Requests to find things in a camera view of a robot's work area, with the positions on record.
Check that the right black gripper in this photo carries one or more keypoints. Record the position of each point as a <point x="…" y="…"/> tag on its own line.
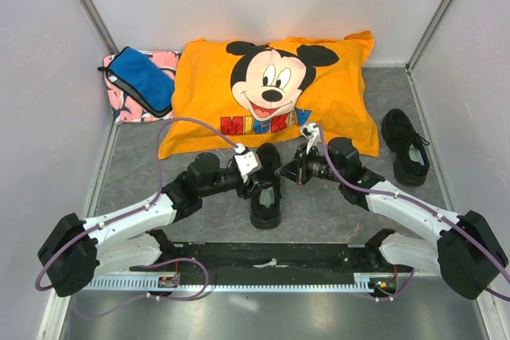
<point x="296" y="170"/>

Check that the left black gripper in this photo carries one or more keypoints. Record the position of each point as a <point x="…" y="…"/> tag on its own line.
<point x="254" y="186"/>

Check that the black shoe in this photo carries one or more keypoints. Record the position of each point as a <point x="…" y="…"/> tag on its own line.
<point x="265" y="205"/>
<point x="411" y="164"/>

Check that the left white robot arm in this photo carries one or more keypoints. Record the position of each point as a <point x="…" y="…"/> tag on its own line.
<point x="77" y="251"/>

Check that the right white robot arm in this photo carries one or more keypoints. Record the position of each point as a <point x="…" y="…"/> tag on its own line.
<point x="461" y="249"/>

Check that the orange Mickey Mouse pillow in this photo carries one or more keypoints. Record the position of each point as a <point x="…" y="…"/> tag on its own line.
<point x="241" y="92"/>

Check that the pink patterned cloth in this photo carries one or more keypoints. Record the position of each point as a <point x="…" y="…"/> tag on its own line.
<point x="124" y="108"/>

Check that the blue cloth pouch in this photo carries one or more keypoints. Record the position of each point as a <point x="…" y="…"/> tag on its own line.
<point x="150" y="86"/>

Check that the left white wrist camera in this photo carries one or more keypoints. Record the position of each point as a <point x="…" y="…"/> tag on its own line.
<point x="247" y="161"/>

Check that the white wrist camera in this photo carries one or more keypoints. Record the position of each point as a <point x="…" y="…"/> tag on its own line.
<point x="247" y="161"/>
<point x="311" y="132"/>

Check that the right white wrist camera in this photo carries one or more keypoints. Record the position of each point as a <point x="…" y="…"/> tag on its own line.
<point x="311" y="132"/>

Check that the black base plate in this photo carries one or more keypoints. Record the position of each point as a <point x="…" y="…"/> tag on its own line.
<point x="274" y="264"/>

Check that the slotted grey cable duct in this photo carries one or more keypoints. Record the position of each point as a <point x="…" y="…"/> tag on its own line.
<point x="158" y="284"/>

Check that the left aluminium frame post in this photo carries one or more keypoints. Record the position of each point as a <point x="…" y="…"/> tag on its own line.
<point x="99" y="25"/>

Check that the aluminium frame post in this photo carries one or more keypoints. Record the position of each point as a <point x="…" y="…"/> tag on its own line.
<point x="99" y="25"/>
<point x="432" y="27"/>

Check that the right aluminium frame post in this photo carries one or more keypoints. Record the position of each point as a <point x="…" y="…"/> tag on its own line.
<point x="432" y="27"/>

